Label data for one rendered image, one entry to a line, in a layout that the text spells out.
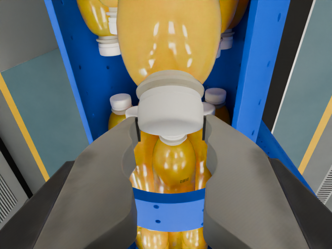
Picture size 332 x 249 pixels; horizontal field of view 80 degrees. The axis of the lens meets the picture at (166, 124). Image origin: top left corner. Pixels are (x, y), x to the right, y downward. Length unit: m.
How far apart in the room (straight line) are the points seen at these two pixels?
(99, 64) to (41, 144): 1.80
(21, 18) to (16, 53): 0.17
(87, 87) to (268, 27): 0.27
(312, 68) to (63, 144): 2.06
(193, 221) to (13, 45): 1.02
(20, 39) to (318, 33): 1.66
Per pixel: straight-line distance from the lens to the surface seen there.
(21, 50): 1.16
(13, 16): 1.17
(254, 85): 0.22
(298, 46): 1.46
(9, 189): 2.41
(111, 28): 0.28
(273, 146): 1.06
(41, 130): 2.04
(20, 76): 1.86
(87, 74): 0.36
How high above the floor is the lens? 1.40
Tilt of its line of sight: 58 degrees down
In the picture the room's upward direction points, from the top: 176 degrees counter-clockwise
